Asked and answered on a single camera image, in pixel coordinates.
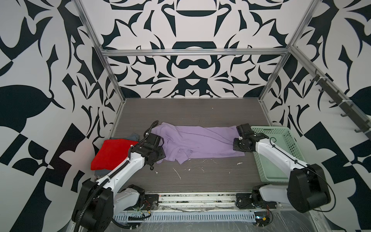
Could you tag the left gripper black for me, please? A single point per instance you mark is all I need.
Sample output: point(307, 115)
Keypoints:
point(162, 153)

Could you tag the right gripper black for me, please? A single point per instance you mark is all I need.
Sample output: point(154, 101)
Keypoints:
point(235, 146)

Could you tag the purple t shirt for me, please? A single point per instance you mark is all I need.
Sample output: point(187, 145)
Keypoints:
point(181, 143)

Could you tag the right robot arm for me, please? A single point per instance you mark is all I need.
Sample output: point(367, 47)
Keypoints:
point(307, 188)

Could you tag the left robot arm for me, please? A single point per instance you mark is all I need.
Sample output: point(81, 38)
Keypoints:
point(113, 180)

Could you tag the green plastic basket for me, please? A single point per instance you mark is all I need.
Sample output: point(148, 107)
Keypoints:
point(278, 155)

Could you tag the red folded t shirt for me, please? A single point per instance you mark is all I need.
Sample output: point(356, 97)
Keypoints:
point(112, 153)

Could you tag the small electronics board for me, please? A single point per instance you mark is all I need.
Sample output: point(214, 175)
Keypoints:
point(263, 218)

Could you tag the black hook rack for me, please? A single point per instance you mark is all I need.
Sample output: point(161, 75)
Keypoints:
point(349, 107)

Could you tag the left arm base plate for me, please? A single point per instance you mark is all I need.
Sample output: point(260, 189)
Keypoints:
point(145, 202)

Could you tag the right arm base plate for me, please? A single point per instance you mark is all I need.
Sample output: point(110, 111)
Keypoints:
point(252, 201)

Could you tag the aluminium mounting rail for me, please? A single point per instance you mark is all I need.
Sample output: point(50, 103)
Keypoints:
point(203, 200)

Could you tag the white slotted cable duct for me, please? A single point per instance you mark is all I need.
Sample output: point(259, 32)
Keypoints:
point(157, 217)

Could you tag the aluminium frame crossbar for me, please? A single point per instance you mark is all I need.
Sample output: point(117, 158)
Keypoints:
point(194, 52)

